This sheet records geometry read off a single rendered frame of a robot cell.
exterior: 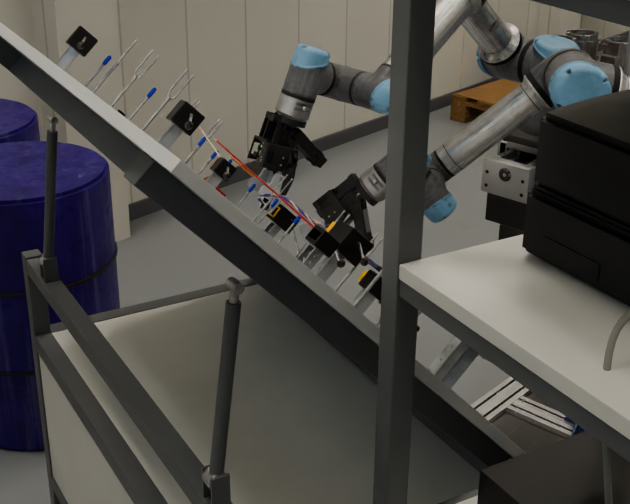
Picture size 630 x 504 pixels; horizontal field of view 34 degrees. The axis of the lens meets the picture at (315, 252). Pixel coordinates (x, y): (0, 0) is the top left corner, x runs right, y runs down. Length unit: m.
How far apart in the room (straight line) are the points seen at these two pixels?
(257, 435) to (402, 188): 0.98
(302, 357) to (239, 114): 3.28
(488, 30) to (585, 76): 0.49
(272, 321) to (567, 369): 1.50
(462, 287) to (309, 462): 0.89
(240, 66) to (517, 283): 4.32
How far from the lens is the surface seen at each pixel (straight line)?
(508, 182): 2.64
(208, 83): 5.32
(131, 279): 4.56
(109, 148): 1.61
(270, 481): 1.97
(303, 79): 2.19
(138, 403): 1.85
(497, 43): 2.69
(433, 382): 1.49
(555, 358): 1.08
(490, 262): 1.27
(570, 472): 1.50
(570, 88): 2.22
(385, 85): 2.17
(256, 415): 2.15
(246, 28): 5.44
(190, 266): 4.64
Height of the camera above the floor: 1.99
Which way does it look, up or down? 25 degrees down
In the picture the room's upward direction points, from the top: 1 degrees clockwise
